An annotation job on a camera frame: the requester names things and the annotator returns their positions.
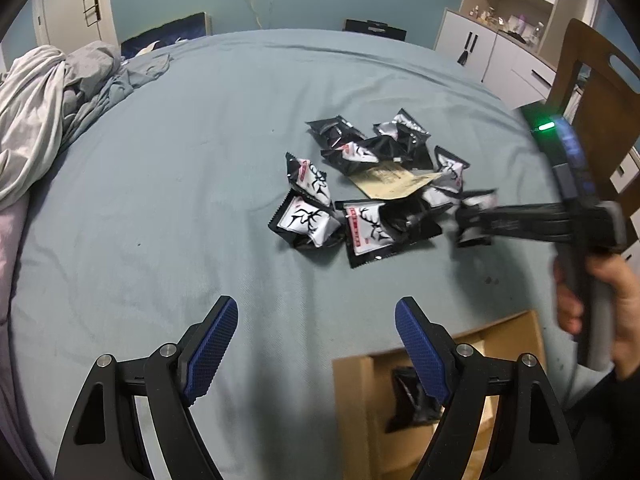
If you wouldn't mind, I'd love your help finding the grey crumpled blanket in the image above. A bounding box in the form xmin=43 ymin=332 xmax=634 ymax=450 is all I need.
xmin=1 ymin=40 xmax=171 ymax=209

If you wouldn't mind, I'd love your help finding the black snack packet in box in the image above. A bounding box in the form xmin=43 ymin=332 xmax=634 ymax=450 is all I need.
xmin=385 ymin=366 xmax=442 ymax=434

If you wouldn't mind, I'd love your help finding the black box behind bed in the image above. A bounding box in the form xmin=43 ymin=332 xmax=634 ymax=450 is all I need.
xmin=343 ymin=18 xmax=407 ymax=41

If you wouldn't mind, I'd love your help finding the purple quilt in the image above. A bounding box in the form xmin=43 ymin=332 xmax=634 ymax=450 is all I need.
xmin=1 ymin=194 xmax=41 ymax=479

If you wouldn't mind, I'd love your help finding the silver snack packet top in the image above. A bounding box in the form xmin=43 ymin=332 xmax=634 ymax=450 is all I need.
xmin=373 ymin=108 xmax=431 ymax=148

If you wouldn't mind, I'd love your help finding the white cabinet with shelves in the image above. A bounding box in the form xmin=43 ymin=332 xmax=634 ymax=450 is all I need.
xmin=434 ymin=0 xmax=599 ymax=110

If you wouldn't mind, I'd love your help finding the silver black snack packet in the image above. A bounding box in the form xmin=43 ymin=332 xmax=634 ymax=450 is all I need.
xmin=335 ymin=200 xmax=400 ymax=269

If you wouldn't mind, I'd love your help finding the white door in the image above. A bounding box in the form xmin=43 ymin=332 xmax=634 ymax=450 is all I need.
xmin=32 ymin=0 xmax=119 ymax=53

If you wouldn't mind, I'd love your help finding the brown wooden chair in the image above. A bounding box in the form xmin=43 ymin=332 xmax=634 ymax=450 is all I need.
xmin=546 ymin=17 xmax=640 ymax=246

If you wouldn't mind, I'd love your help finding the tan paper packet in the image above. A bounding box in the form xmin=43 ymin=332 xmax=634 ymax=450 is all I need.
xmin=348 ymin=162 xmax=442 ymax=200

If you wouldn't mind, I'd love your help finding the right hand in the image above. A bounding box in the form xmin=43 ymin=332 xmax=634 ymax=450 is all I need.
xmin=552 ymin=252 xmax=640 ymax=382

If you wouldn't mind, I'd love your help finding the dark blue pillow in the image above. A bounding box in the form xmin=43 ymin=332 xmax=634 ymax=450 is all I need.
xmin=120 ymin=12 xmax=212 ymax=58

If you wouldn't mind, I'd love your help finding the brown cardboard box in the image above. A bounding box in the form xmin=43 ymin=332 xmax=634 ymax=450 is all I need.
xmin=332 ymin=309 xmax=549 ymax=480

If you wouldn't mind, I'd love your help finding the black snack packet top left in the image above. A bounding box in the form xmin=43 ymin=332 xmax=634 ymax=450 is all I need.
xmin=307 ymin=115 xmax=366 ymax=150

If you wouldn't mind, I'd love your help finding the teal bed sheet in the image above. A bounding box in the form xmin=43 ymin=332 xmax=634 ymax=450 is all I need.
xmin=11 ymin=29 xmax=599 ymax=479

